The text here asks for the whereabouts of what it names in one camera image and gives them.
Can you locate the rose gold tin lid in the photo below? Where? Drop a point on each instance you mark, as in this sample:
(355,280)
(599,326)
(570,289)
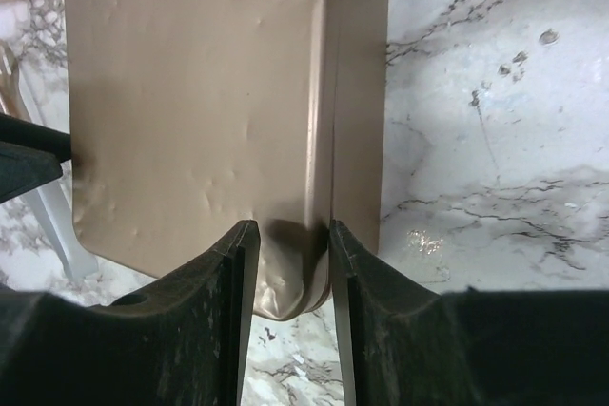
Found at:
(187,116)

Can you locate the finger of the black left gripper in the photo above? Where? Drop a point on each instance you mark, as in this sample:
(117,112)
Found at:
(31,156)

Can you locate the gold chocolate tin box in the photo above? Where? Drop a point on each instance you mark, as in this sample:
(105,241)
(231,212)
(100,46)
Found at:
(359,118)

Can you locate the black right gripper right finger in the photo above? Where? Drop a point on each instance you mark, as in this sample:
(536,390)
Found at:
(402,344)

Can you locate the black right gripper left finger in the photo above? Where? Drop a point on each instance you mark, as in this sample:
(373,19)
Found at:
(180,340)

